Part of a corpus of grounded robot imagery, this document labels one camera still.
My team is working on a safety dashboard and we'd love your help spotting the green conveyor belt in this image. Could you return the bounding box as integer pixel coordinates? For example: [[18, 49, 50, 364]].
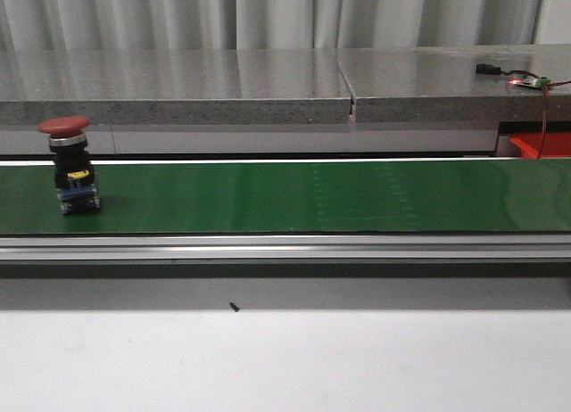
[[1, 159, 570, 235]]

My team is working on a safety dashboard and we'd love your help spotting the grey curtain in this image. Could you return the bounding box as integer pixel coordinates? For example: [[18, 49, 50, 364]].
[[1, 0, 570, 51]]

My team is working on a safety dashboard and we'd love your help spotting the red black power cable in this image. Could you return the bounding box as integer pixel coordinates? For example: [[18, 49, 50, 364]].
[[497, 67, 571, 160]]

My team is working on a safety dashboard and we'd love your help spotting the red plastic tray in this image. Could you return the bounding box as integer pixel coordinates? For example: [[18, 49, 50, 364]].
[[509, 132, 570, 159]]

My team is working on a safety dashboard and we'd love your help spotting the grey granite counter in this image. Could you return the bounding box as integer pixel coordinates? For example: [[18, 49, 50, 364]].
[[1, 45, 570, 125]]

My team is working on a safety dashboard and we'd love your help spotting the aluminium conveyor frame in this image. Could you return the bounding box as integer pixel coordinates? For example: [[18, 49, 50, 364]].
[[0, 156, 571, 266]]

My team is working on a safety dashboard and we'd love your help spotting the black plug connector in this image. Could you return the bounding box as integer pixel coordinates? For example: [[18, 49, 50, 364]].
[[476, 63, 502, 76]]

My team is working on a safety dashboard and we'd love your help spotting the red push button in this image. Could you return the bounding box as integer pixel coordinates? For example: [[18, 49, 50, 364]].
[[38, 116, 101, 215]]

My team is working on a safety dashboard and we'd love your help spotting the small green circuit board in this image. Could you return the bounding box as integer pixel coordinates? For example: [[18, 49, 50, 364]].
[[509, 73, 550, 90]]

